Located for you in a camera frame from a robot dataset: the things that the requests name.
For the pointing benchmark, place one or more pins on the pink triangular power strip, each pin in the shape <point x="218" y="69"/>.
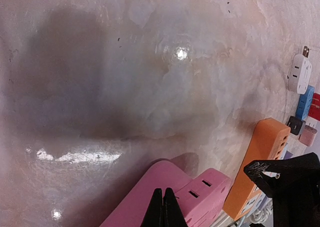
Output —
<point x="132" y="209"/>

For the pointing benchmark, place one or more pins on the orange power strip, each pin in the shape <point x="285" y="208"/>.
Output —
<point x="267" y="143"/>

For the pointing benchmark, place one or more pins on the red cube adapter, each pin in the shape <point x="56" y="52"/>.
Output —
<point x="314" y="110"/>

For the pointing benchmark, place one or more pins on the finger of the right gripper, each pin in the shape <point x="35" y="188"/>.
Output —
<point x="294" y="187"/>

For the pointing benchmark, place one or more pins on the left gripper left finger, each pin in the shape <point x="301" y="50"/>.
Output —
<point x="154" y="213"/>

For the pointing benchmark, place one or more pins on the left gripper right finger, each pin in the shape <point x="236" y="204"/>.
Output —
<point x="172" y="214"/>

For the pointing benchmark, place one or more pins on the blue square plug adapter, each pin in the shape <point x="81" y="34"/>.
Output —
<point x="304" y="103"/>

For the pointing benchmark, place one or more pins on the white charger plug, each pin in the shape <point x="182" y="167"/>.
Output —
<point x="300" y="73"/>

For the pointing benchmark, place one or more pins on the purple power strip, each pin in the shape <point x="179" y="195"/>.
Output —
<point x="286" y="155"/>

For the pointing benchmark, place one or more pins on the small pink charger plug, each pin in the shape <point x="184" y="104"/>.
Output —
<point x="308" y="135"/>

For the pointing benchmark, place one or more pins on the black charger plug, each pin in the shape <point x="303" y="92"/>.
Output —
<point x="296" y="127"/>

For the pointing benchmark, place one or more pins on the pink square plug adapter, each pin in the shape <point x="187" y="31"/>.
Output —
<point x="202" y="199"/>

